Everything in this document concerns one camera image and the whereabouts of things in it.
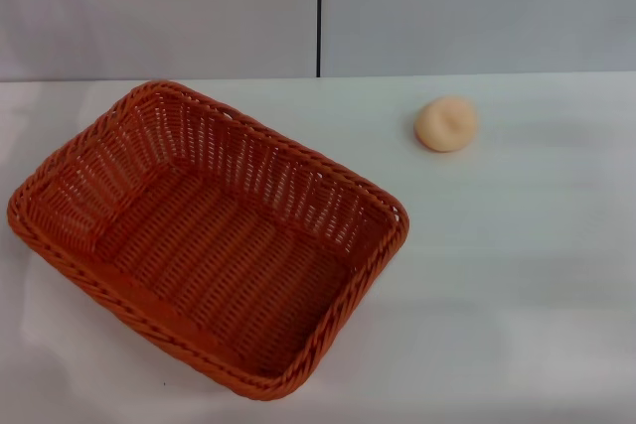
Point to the pale peach round bun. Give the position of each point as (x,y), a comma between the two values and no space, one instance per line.
(445,123)

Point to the orange woven plastic basket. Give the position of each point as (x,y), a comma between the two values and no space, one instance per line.
(223,255)

